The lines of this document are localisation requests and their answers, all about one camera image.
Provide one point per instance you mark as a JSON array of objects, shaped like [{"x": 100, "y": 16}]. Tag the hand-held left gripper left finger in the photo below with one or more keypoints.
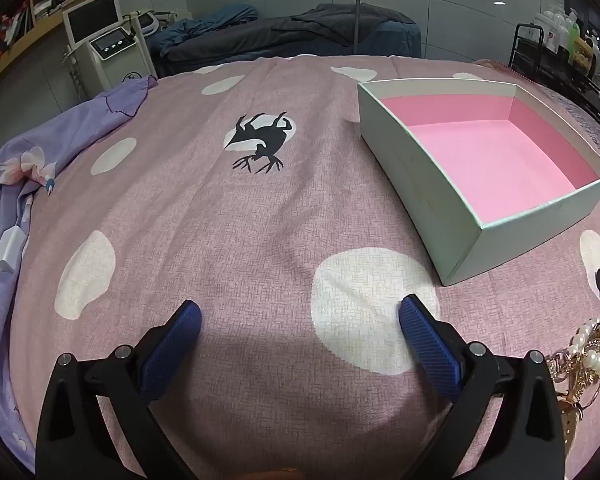
[{"x": 175, "y": 340}]

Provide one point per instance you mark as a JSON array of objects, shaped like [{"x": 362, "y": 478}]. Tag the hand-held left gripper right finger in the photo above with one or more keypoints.
[{"x": 427, "y": 345}]

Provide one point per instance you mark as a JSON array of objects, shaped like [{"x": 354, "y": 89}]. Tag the heap of gold jewelry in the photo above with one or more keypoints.
[{"x": 575, "y": 405}]

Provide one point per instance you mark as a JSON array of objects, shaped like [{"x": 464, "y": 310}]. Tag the pale green box pink inside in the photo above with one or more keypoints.
[{"x": 455, "y": 150}]

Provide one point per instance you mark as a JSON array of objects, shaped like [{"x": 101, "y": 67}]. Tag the pink polka-dot blanket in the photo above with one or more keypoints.
[{"x": 180, "y": 210}]

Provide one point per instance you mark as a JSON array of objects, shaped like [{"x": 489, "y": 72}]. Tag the white charger adapter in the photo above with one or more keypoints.
[{"x": 7, "y": 250}]

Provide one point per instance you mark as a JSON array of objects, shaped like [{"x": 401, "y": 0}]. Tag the purple floral blanket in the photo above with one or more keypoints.
[{"x": 80, "y": 120}]

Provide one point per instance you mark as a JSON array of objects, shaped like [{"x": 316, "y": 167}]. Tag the black rack cart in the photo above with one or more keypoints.
[{"x": 527, "y": 55}]

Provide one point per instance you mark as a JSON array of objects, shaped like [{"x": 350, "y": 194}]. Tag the row of bottles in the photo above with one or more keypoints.
[{"x": 560, "y": 27}]

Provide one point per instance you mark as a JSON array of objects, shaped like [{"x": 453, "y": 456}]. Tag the blue crumpled blanket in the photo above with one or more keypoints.
[{"x": 205, "y": 27}]

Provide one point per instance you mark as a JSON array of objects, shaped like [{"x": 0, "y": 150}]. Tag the dark massage bed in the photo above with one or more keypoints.
[{"x": 280, "y": 40}]

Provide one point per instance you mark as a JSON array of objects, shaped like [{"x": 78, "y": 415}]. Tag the white treatment device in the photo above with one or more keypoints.
[{"x": 142, "y": 22}]

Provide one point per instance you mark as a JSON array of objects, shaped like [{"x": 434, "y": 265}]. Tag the white machine with screen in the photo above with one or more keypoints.
[{"x": 92, "y": 20}]

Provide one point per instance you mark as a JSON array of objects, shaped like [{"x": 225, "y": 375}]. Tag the dark grey folded blanket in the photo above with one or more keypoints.
[{"x": 350, "y": 14}]

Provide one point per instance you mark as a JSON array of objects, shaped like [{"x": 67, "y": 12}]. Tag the metal pole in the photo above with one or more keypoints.
[{"x": 358, "y": 5}]

